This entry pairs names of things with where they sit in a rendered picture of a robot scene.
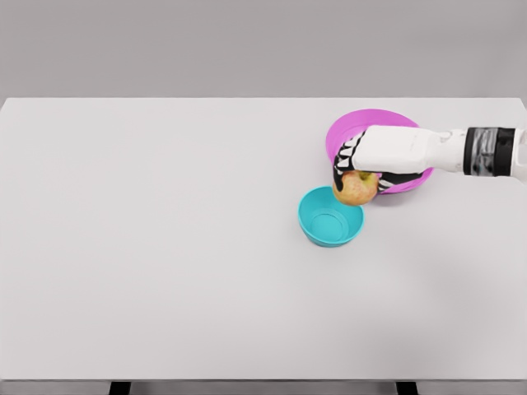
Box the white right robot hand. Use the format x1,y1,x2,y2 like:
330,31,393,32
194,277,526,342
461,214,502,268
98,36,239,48
332,124,432,193

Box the red yellow apple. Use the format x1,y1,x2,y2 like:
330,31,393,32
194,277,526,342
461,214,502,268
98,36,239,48
332,170,379,207

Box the pink plate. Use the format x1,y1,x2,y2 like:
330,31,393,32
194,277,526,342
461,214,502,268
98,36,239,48
324,108,435,196

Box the blue bowl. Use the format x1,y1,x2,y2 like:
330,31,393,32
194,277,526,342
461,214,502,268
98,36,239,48
297,185,366,248

